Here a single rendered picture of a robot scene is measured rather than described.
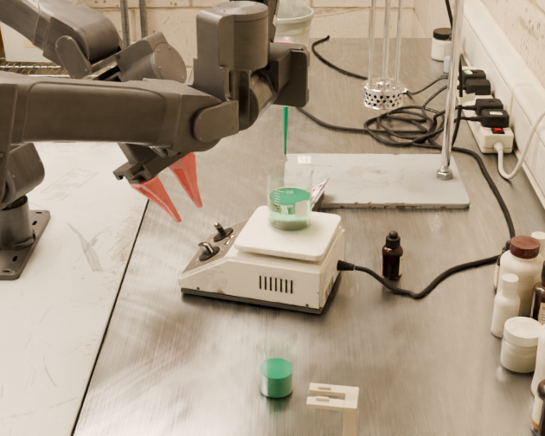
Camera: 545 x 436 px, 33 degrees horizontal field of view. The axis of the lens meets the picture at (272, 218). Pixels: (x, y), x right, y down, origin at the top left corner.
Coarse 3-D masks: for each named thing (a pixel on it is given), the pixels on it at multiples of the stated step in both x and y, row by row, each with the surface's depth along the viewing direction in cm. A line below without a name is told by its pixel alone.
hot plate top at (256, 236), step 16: (256, 224) 123; (320, 224) 123; (336, 224) 123; (240, 240) 119; (256, 240) 119; (272, 240) 119; (288, 240) 119; (304, 240) 119; (320, 240) 119; (288, 256) 117; (304, 256) 116; (320, 256) 116
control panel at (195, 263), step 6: (240, 222) 130; (246, 222) 129; (234, 228) 129; (240, 228) 127; (210, 234) 133; (234, 234) 126; (210, 240) 130; (222, 240) 127; (228, 240) 125; (216, 246) 126; (222, 246) 125; (228, 246) 123; (198, 252) 128; (222, 252) 122; (198, 258) 125; (210, 258) 122; (216, 258) 121; (192, 264) 124; (198, 264) 123; (204, 264) 121; (186, 270) 123
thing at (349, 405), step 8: (312, 384) 86; (320, 384) 86; (328, 384) 86; (312, 392) 86; (320, 392) 85; (328, 392) 85; (336, 392) 85; (344, 392) 85; (352, 392) 85; (312, 400) 84; (320, 400) 84; (328, 400) 84; (336, 400) 84; (344, 400) 84; (352, 400) 84; (320, 408) 84; (328, 408) 84; (336, 408) 83; (344, 408) 83; (352, 408) 83; (344, 416) 85; (352, 416) 85; (344, 424) 85; (352, 424) 85; (344, 432) 86; (352, 432) 86
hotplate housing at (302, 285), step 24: (336, 240) 124; (216, 264) 120; (240, 264) 119; (264, 264) 118; (288, 264) 117; (312, 264) 117; (336, 264) 124; (192, 288) 123; (216, 288) 122; (240, 288) 120; (264, 288) 119; (288, 288) 118; (312, 288) 117; (312, 312) 119
